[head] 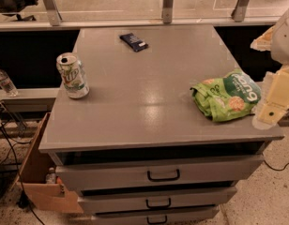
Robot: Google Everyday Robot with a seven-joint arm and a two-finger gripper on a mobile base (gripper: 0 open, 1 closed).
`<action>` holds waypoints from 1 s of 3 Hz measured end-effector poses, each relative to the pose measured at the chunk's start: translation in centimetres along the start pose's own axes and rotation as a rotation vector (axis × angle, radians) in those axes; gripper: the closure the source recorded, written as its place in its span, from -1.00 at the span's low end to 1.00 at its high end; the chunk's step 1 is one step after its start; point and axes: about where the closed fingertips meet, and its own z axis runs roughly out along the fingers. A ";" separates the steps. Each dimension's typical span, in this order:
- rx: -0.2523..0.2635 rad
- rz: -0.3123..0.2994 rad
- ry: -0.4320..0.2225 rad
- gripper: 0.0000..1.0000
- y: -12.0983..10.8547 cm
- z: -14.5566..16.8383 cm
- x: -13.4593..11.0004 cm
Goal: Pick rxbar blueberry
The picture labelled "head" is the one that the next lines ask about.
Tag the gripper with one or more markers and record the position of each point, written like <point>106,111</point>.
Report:
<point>284,37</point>

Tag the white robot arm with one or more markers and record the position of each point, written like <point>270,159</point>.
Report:
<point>276,40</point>

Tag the green snack chip bag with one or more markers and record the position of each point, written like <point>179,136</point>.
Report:
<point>226,98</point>

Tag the middle grey drawer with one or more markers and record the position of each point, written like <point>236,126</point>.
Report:
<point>155,200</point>

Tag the grey drawer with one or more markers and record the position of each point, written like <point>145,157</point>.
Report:
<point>156,217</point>
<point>136,174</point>
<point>155,200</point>

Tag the bottom grey drawer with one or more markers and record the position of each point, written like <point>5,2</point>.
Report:
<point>156,217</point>

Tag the grey drawer cabinet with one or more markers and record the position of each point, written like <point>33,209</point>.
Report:
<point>139,106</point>

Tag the white green 7up can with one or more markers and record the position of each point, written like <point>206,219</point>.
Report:
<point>72,73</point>

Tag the top grey drawer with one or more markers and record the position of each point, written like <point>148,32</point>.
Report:
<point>136,174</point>

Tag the bottle inside cardboard box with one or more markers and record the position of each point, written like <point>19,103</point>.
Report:
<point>51,176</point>

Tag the brown cardboard box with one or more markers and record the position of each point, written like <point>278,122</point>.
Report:
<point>35,166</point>

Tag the clear plastic water bottle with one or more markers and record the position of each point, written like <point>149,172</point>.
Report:
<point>7,84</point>

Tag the right metal railing post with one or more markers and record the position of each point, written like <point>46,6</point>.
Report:
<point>239,12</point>

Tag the metal railing post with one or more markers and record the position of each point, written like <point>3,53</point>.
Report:
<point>52,12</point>
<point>167,11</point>
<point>239,12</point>

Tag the middle metal railing post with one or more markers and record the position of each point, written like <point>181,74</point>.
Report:
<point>167,11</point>

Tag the left metal railing post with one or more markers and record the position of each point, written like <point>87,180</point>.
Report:
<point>52,12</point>

